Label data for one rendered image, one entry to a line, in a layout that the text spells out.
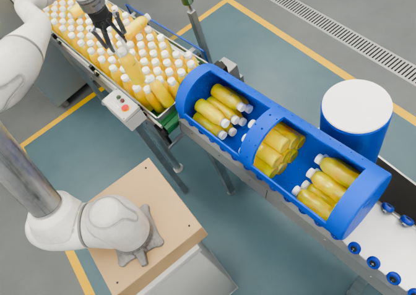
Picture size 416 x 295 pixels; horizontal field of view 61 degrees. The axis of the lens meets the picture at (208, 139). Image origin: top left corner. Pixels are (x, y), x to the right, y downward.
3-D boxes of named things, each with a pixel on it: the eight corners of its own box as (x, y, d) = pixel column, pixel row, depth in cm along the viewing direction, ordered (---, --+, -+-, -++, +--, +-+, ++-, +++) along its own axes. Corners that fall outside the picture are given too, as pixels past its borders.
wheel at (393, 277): (402, 281, 117) (404, 277, 118) (389, 271, 119) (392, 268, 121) (395, 289, 119) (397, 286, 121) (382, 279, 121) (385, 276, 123)
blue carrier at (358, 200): (338, 249, 130) (344, 227, 106) (186, 127, 175) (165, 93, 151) (384, 193, 136) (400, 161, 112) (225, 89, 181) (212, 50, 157)
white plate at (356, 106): (407, 99, 144) (407, 101, 145) (348, 69, 159) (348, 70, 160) (364, 145, 139) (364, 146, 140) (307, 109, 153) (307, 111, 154)
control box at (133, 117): (132, 132, 175) (123, 120, 166) (110, 112, 185) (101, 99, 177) (147, 118, 177) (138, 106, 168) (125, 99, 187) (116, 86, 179)
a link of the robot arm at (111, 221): (149, 252, 124) (125, 234, 105) (100, 255, 126) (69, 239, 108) (151, 207, 132) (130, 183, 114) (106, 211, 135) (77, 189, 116)
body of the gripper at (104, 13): (90, 17, 125) (103, 37, 132) (109, 3, 126) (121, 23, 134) (80, 10, 128) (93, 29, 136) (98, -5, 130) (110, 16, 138)
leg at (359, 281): (353, 302, 202) (368, 284, 150) (344, 295, 205) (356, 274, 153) (359, 294, 203) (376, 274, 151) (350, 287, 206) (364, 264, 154)
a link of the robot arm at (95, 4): (103, -11, 121) (111, 4, 126) (90, -19, 126) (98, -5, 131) (82, 5, 119) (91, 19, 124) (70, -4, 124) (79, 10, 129)
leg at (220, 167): (231, 196, 253) (211, 156, 201) (225, 192, 256) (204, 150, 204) (236, 191, 254) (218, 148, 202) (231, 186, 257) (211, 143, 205)
